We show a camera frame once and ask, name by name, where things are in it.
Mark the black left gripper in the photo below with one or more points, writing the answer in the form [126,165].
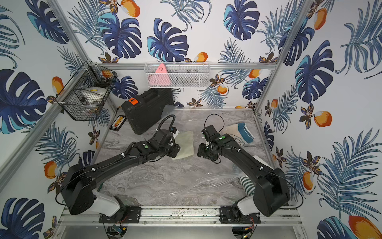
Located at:
[173,148]

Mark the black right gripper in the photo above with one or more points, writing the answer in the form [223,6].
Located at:
[201,152]

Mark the clear plastic vacuum bag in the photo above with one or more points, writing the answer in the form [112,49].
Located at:
[196,181]

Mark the cream and teal towel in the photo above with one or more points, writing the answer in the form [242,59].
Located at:
[240,133]

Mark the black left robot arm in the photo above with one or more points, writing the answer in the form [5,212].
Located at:
[79,189]

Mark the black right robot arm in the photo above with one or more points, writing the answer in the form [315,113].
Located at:
[271,186]

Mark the green striped folded towel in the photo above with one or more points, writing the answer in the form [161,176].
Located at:
[248,185]

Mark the black plastic tool case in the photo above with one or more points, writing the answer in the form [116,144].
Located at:
[145,110]

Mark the small black orange box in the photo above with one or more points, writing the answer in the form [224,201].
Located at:
[118,123]

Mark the pink triangle object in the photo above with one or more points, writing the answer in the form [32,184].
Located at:
[160,78]

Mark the aluminium front rail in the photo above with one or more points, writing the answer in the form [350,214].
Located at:
[206,216]

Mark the clear wall-mounted tray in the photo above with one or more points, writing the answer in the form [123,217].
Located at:
[183,74]

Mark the black wire basket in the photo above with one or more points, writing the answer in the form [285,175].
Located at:
[86,93]

